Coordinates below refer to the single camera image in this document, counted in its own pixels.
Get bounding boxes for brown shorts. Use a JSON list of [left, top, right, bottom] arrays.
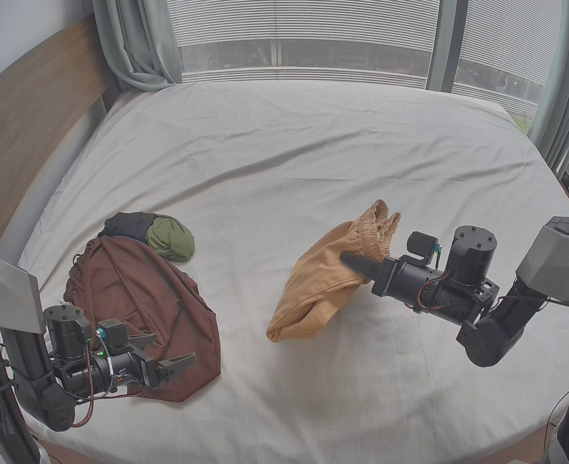
[[64, 234, 222, 403]]

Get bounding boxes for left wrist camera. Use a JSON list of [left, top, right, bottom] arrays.
[[95, 319, 130, 354]]

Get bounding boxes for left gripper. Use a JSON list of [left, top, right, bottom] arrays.
[[103, 333, 197, 392]]

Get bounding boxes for tan shorts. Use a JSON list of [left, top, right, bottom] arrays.
[[266, 199, 402, 343]]

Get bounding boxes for bed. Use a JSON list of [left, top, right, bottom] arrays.
[[0, 13, 569, 464]]

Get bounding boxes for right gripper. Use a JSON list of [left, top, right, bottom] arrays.
[[340, 251, 447, 308]]

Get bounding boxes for window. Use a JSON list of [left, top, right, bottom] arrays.
[[161, 0, 569, 134]]

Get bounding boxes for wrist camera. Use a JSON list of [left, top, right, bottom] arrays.
[[95, 319, 130, 354], [405, 231, 441, 267]]

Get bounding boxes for black garment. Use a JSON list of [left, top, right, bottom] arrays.
[[97, 212, 157, 245]]

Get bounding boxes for green garment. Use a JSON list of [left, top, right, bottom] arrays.
[[145, 216, 196, 263]]

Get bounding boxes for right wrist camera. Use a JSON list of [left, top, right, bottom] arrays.
[[405, 231, 441, 267]]

